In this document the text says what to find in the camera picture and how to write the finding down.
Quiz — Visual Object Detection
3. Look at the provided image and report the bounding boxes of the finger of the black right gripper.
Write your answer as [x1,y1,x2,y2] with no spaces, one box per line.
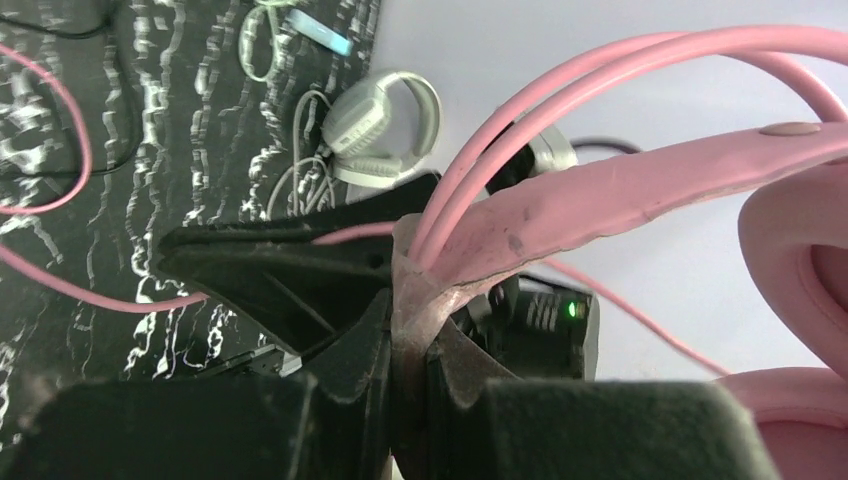
[157,173,441,355]

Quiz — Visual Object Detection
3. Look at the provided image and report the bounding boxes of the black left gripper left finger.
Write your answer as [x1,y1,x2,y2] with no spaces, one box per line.
[4,290,391,479]

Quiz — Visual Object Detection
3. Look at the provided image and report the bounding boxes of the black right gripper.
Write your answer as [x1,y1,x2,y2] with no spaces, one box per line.
[457,126,599,380]

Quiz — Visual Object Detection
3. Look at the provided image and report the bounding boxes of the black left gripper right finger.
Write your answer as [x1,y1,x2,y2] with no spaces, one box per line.
[427,325,778,479]

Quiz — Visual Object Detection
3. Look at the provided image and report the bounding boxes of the light blue marker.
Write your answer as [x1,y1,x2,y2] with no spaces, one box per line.
[286,9,352,56]

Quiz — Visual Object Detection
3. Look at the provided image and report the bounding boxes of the white headphones with cable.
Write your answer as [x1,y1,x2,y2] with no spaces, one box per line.
[266,70,443,218]

